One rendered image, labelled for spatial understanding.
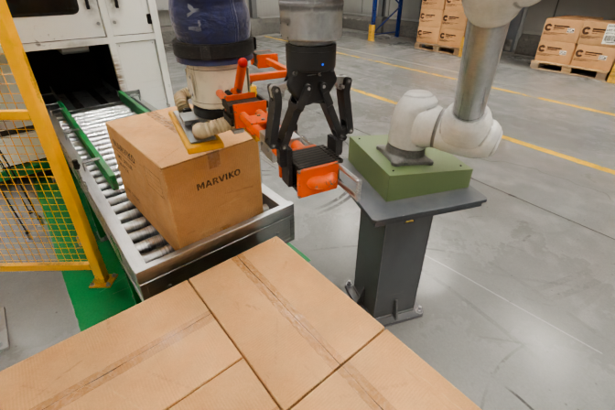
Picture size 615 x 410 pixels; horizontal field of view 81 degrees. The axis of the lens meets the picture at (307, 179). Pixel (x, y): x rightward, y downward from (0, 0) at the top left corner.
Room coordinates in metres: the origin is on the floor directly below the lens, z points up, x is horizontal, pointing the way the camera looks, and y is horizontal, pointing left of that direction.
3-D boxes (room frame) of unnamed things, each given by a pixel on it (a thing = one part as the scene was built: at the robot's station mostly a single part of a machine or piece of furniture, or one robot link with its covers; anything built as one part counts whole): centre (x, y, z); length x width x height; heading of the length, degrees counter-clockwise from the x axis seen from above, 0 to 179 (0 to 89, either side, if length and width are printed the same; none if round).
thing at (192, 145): (1.04, 0.35, 1.12); 0.34 x 0.10 x 0.05; 27
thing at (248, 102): (0.86, 0.15, 1.22); 0.10 x 0.08 x 0.06; 117
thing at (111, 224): (1.85, 1.33, 0.50); 2.31 x 0.05 x 0.19; 39
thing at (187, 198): (1.42, 0.55, 0.75); 0.60 x 0.40 x 0.40; 43
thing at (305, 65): (0.55, -0.01, 1.38); 0.08 x 0.07 x 0.09; 116
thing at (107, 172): (2.16, 1.51, 0.60); 1.60 x 0.10 x 0.09; 39
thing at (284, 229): (1.15, 0.34, 0.48); 0.70 x 0.03 x 0.15; 129
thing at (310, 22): (0.55, -0.01, 1.45); 0.09 x 0.09 x 0.06
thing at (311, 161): (0.54, 0.00, 1.22); 0.08 x 0.07 x 0.05; 27
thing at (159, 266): (1.15, 0.34, 0.58); 0.70 x 0.03 x 0.06; 129
